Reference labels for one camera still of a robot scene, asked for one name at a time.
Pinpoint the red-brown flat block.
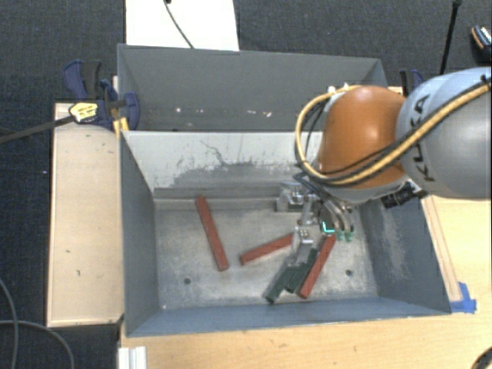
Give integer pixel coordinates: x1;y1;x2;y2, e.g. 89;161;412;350
238;232;296;267
194;194;231;273
297;234;337;301

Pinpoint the black cylinder on white bracket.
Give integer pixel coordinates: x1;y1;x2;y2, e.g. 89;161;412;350
381;181;428;210

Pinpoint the dark green flat block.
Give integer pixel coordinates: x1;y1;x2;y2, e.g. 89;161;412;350
262;258;305;305
284;248;320;294

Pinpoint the grey metal bin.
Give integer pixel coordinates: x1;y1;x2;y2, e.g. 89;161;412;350
116;43;453;338

